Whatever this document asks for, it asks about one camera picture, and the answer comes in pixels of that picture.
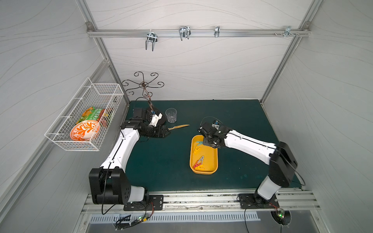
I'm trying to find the yellow plastic storage box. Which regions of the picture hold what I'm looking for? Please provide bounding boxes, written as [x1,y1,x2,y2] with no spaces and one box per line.
[189,135,219,175]

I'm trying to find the red clothespin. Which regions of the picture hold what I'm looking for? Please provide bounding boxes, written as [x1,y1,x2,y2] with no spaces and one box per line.
[193,159,203,170]

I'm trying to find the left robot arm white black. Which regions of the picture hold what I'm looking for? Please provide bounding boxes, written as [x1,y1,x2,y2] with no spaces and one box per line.
[88,108,171,205]

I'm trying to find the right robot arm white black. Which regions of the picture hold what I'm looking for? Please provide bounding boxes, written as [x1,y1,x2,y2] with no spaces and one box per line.
[198,122,298,203]

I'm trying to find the dark metal cup stand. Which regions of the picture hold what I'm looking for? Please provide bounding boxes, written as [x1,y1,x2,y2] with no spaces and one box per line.
[121,71,166,126]

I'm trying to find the clear drinking glass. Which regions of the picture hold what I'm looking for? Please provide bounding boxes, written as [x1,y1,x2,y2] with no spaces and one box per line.
[165,108,177,124]

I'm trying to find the green snack packet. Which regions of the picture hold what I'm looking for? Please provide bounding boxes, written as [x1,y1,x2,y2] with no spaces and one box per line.
[76,107,114,127]

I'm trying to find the orange patterned bowl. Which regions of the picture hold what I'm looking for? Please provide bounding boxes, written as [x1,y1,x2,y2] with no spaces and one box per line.
[70,120,100,141]

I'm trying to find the metal double hook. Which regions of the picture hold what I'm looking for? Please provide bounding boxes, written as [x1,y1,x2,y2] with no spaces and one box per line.
[179,26,191,41]
[145,32,158,51]

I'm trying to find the small metal hook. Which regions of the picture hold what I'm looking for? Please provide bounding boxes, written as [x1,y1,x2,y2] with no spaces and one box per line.
[214,26,220,38]

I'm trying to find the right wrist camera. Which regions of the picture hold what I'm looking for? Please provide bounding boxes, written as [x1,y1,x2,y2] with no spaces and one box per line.
[212,121,220,130]

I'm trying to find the white wire basket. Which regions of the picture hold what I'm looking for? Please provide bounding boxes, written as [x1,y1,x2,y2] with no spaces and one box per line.
[45,78,123,151]

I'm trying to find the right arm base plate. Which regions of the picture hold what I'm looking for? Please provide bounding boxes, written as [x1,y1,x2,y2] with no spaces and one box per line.
[237,193,280,209]

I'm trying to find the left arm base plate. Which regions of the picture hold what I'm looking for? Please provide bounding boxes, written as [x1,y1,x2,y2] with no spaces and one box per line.
[123,195,164,212]

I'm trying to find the right base black cable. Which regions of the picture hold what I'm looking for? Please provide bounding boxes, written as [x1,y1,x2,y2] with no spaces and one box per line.
[236,194,251,233]

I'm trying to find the metal crossbar rail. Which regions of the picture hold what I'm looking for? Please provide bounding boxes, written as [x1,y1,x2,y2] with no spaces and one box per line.
[87,22,311,39]

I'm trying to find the round floor cable port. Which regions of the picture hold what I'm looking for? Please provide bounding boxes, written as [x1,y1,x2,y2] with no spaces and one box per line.
[271,210,291,226]

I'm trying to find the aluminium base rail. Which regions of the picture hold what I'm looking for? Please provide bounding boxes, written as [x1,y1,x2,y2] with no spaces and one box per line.
[80,188,321,214]

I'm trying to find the left base cable bundle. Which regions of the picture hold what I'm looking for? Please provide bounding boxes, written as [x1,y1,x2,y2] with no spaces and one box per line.
[112,200,155,231]

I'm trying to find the white slotted cable duct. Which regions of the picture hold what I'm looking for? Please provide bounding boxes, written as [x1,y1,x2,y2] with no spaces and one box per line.
[89,211,260,225]

